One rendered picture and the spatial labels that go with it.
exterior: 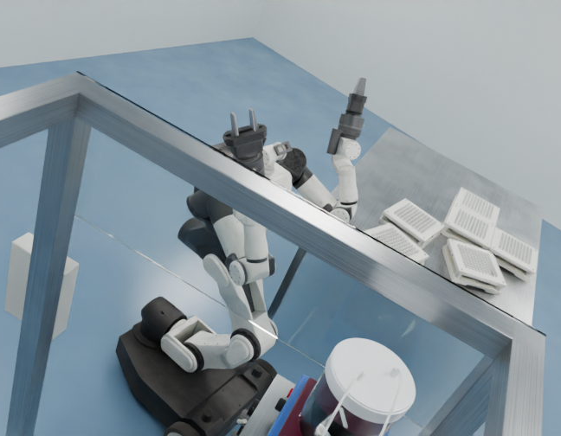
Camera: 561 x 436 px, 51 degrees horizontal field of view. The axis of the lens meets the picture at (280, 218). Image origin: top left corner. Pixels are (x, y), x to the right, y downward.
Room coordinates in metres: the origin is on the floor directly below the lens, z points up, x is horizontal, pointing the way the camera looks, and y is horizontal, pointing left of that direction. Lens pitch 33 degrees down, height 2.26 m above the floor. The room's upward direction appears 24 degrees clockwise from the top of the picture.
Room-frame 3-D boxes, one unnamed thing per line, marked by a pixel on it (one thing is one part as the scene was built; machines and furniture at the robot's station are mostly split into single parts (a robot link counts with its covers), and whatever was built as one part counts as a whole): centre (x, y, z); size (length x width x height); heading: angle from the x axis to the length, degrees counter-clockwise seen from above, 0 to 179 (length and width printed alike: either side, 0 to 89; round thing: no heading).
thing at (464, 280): (2.39, -0.93, 0.85); 0.24 x 0.24 x 0.02; 12
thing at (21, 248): (1.08, 0.52, 1.03); 0.17 x 0.06 x 0.26; 79
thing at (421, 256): (2.23, -0.51, 0.90); 0.25 x 0.24 x 0.02; 55
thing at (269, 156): (1.78, 0.12, 1.30); 0.10 x 0.07 x 0.09; 157
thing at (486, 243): (2.72, -0.91, 0.90); 0.25 x 0.24 x 0.02; 78
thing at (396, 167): (2.86, -0.80, 0.82); 1.50 x 1.10 x 0.04; 168
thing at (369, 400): (0.71, -0.25, 1.51); 0.15 x 0.15 x 0.19
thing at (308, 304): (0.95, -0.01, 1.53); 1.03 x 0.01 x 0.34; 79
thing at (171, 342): (1.79, 0.13, 0.28); 0.21 x 0.20 x 0.13; 67
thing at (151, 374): (1.78, 0.10, 0.19); 0.64 x 0.52 x 0.33; 67
